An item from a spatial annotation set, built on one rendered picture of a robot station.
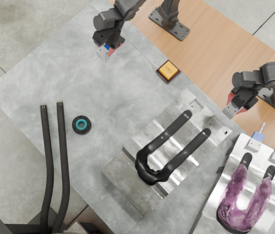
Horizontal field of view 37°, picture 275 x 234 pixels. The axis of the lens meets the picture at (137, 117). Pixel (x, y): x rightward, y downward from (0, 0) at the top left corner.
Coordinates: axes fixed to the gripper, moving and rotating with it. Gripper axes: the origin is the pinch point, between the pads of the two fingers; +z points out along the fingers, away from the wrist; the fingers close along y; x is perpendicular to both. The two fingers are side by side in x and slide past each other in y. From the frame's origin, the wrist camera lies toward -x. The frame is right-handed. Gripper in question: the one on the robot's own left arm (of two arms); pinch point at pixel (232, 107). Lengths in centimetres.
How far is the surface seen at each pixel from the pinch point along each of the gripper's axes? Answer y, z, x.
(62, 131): -43, 34, -44
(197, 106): -11.3, 10.8, -2.1
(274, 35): -17, 37, 129
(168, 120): -15.4, 15.5, -14.9
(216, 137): 3.5, 10.8, -7.6
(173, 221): 15, 36, -35
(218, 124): 0.3, 10.6, -1.6
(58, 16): -130, 83, 45
